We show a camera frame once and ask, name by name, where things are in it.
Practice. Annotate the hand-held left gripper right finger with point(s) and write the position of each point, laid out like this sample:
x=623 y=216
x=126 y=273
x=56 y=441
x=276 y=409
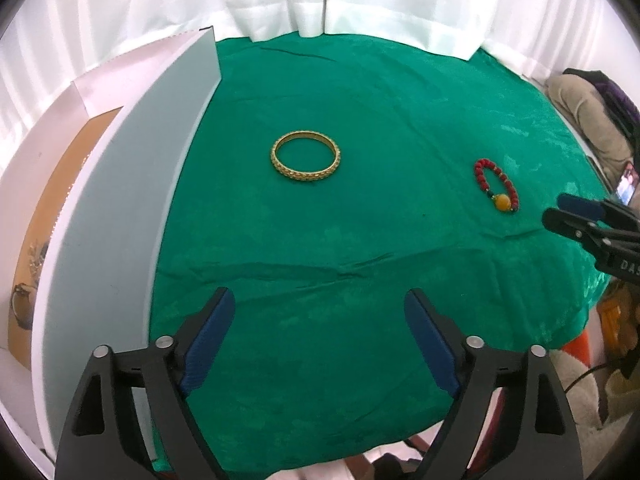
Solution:
x=430 y=345

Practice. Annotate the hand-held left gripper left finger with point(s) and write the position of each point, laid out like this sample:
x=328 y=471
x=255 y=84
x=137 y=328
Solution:
x=210 y=340

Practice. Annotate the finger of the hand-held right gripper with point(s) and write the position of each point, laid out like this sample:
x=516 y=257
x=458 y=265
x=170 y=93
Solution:
x=575 y=225
x=580 y=204

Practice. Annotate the white box with brown lining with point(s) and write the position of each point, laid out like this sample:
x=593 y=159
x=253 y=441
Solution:
x=115 y=240

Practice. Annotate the gold bangle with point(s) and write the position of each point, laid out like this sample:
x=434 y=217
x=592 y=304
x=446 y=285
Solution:
x=305 y=178

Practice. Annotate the gold jewelry piece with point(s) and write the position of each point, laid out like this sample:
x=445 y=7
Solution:
x=37 y=256

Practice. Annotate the smartphone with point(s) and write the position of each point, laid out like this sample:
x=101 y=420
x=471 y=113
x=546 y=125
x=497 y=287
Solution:
x=627 y=182

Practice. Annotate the orange object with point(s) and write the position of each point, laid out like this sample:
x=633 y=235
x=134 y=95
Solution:
x=577 y=346

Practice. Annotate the person's leg in beige trousers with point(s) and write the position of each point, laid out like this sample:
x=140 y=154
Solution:
x=585 y=105

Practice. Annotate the dark purple garment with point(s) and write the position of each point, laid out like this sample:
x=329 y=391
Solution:
x=620 y=95

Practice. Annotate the white fuzzy cloth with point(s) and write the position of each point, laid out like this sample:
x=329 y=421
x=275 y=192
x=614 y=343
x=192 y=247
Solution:
x=580 y=400

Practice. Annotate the green velvet cloth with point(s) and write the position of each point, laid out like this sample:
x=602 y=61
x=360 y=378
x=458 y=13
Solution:
x=350 y=220

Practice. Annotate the white curtain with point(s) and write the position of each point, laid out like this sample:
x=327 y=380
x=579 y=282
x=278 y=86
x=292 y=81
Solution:
x=400 y=0

